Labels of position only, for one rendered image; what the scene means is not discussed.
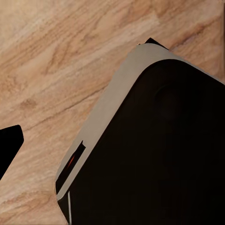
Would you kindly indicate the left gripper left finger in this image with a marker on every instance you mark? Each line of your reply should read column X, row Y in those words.
column 11, row 140

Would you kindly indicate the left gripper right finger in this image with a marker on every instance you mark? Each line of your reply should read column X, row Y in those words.
column 218, row 139

